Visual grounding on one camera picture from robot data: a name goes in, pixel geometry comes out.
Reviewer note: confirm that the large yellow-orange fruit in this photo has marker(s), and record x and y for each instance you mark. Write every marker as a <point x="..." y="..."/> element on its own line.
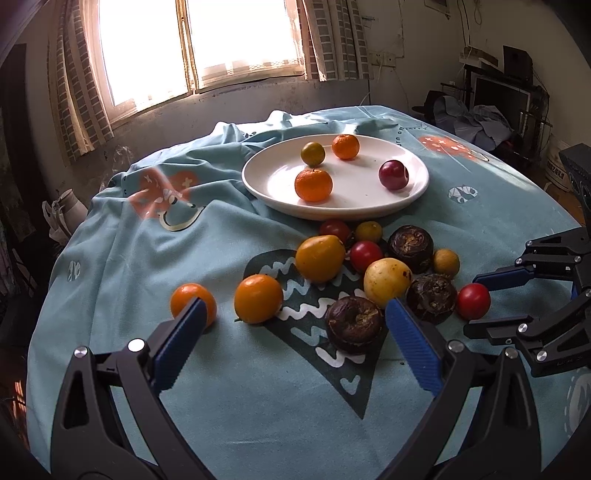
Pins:
<point x="320" y="257"/>

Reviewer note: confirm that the red cherry tomato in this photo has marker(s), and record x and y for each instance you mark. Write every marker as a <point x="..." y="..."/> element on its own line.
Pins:
<point x="473" y="301"/>
<point x="334" y="228"/>
<point x="365" y="256"/>

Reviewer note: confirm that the light blue printed tablecloth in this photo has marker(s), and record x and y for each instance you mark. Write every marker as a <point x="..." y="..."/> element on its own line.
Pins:
<point x="221" y="221"/>

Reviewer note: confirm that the checked beige curtain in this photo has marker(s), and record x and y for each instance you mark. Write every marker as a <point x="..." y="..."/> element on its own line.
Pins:
<point x="334" y="41"/>
<point x="76" y="92"/>

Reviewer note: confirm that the black box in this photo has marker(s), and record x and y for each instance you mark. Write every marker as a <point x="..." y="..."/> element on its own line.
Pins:
<point x="518" y="63"/>

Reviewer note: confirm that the dark red plum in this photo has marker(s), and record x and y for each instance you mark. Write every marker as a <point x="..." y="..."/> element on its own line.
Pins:
<point x="393" y="175"/>

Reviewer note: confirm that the dark wooden cabinet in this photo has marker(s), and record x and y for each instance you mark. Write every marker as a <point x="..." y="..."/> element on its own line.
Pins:
<point x="11" y="138"/>

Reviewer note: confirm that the pale yellow spotted fruit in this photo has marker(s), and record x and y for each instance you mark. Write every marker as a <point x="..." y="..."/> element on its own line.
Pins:
<point x="385" y="280"/>

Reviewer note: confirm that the old monitor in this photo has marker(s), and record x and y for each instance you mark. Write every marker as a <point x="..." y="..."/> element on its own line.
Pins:
<point x="501" y="99"/>

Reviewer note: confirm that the pile of blue clothes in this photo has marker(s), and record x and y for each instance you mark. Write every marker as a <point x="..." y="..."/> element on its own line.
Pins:
<point x="471" y="122"/>

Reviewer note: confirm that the greenish yellow mandarin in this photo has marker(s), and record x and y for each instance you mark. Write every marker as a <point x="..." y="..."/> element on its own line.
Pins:
<point x="313" y="153"/>

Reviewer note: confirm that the dark brown water chestnut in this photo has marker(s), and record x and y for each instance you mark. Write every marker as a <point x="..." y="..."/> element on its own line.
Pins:
<point x="410" y="247"/>
<point x="431" y="295"/>
<point x="354" y="323"/>

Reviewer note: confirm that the white wall panel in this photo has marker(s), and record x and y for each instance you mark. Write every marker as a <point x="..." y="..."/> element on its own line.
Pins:
<point x="437" y="7"/>

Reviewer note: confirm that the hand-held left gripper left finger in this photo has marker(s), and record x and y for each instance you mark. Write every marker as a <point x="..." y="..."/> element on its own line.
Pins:
<point x="182" y="341"/>

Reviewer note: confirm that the window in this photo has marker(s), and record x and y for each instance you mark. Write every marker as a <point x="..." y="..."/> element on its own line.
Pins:
<point x="198" y="41"/>

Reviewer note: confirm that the white bucket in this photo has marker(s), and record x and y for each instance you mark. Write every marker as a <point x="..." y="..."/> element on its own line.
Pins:
<point x="557" y="166"/>

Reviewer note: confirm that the white round plate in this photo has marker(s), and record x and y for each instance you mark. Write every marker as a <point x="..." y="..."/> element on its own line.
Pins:
<point x="360" y="196"/>

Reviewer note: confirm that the smooth orange fruit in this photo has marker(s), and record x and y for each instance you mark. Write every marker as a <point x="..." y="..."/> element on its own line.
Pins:
<point x="182" y="299"/>
<point x="257" y="298"/>

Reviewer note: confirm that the wall socket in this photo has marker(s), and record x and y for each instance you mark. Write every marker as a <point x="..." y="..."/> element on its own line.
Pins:
<point x="383" y="59"/>

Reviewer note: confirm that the small yellow fruit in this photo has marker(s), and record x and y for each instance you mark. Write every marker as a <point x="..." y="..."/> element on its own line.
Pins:
<point x="446" y="263"/>
<point x="368" y="230"/>

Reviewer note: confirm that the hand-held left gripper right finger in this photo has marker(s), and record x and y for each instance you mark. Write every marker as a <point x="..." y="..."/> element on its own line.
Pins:
<point x="411" y="341"/>

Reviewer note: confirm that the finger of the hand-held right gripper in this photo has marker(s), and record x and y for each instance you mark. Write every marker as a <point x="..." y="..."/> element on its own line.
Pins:
<point x="503" y="279"/>
<point x="498" y="328"/>

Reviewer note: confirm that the black hat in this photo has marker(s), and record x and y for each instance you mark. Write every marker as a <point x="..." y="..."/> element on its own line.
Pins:
<point x="427" y="104"/>

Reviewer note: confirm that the white plastic bag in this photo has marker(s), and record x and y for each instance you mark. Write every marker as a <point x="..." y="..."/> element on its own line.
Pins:
<point x="54" y="224"/>

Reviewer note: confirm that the orange mandarin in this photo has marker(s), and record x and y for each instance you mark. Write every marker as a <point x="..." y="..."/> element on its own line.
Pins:
<point x="313" y="184"/>
<point x="346" y="146"/>

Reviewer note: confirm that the white thermos jug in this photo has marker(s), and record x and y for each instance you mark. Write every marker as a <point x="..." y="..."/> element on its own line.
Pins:
<point x="74" y="210"/>

